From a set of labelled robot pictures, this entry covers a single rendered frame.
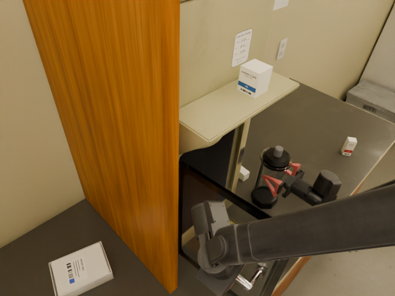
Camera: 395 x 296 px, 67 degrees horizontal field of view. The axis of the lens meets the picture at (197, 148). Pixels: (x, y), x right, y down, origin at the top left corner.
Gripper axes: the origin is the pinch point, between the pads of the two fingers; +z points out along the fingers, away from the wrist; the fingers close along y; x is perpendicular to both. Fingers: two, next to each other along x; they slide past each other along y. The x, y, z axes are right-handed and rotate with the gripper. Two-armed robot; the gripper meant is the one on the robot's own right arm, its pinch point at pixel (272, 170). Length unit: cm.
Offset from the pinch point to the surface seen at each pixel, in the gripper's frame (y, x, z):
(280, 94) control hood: 18.2, -41.0, -4.1
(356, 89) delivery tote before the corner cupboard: -238, 78, 39
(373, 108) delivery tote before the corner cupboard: -226, 84, 15
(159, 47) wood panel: 50, -60, -1
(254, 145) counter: -23.0, 16.2, 21.6
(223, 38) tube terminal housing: 27, -52, 7
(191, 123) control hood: 41, -41, 2
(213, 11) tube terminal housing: 31, -58, 7
